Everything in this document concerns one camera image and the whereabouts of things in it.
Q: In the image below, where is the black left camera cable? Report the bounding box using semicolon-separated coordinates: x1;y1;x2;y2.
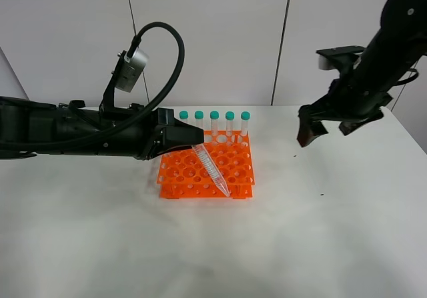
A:
66;21;185;135

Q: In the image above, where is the clear tube with teal cap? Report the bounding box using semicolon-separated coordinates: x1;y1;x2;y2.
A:
192;144;230;197

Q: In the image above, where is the orange test tube rack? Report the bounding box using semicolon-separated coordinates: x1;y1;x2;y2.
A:
157;131;255;199

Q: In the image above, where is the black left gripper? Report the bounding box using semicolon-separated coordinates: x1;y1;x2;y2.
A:
133;108;204;160

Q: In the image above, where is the teal capped tube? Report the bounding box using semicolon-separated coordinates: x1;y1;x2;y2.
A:
240;111;250;137
179;110;189;127
194;110;204;129
209;111;220;137
226;111;235;137

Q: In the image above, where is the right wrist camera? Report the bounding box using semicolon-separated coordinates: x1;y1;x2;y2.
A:
316;45;364;71

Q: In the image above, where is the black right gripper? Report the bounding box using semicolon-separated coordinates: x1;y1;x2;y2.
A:
297;79;392;148

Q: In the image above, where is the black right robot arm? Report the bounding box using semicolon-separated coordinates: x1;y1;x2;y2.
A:
297;0;426;147

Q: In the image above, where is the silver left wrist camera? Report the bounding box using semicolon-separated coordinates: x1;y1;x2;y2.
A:
115;48;149;93

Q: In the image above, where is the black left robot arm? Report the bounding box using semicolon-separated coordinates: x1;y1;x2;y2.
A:
1;97;204;160

